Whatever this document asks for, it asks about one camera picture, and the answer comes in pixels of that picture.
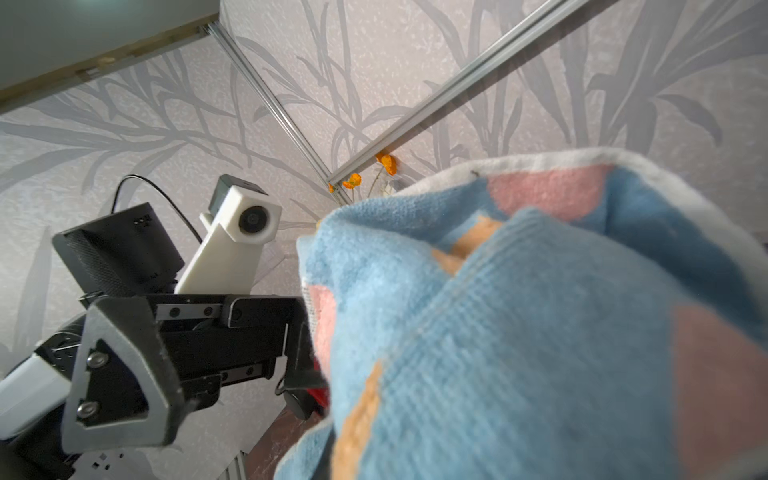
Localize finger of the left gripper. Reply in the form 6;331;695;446
61;297;186;453
281;298;329;420

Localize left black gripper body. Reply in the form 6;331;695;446
35;293;313;421

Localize blue pink patterned cloth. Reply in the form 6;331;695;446
275;148;767;479

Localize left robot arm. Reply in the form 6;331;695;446
1;294;328;479

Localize orange yellow artificial flowers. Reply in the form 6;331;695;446
327;152;400;201

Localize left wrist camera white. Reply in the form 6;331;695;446
174;174;282;295

